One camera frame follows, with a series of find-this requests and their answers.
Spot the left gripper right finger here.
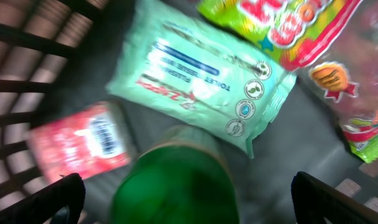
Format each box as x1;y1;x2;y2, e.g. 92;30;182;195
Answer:
291;171;378;224

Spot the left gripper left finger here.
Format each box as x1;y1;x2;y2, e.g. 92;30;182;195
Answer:
0;173;85;224

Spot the red pocket tissue pack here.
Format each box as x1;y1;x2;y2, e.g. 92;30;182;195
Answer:
27;101;137;183

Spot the green lid plastic jar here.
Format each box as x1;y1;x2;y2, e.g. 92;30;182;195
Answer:
110;126;240;224

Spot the Haribo gummy candy bag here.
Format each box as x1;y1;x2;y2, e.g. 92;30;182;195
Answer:
197;0;378;163

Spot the mint green tissue pack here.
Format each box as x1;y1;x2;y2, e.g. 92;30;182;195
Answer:
107;0;296;156

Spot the grey plastic shopping basket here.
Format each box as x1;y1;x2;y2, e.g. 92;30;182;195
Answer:
0;0;378;223

